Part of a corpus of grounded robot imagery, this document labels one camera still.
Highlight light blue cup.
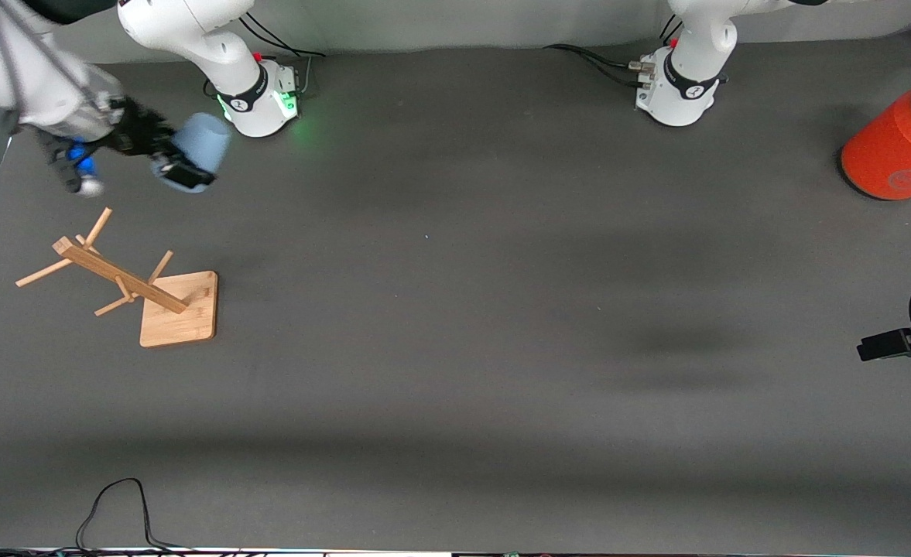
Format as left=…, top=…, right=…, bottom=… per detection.
left=150, top=113, right=232, bottom=194

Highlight wooden mug rack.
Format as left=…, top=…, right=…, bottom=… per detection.
left=15, top=207, right=219, bottom=349

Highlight orange soda can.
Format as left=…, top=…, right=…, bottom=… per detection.
left=841, top=75, right=911, bottom=202

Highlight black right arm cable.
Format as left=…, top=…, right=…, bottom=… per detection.
left=0, top=0, right=27, bottom=117

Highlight black right base cables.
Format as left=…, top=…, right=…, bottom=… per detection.
left=206, top=12, right=326, bottom=100

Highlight black base cables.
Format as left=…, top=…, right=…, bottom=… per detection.
left=543, top=43, right=651, bottom=87
left=206, top=12, right=326, bottom=100

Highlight black cable loop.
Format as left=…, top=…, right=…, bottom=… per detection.
left=76, top=477, right=193, bottom=552

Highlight black left base cables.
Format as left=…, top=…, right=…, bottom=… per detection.
left=543, top=43, right=651, bottom=87

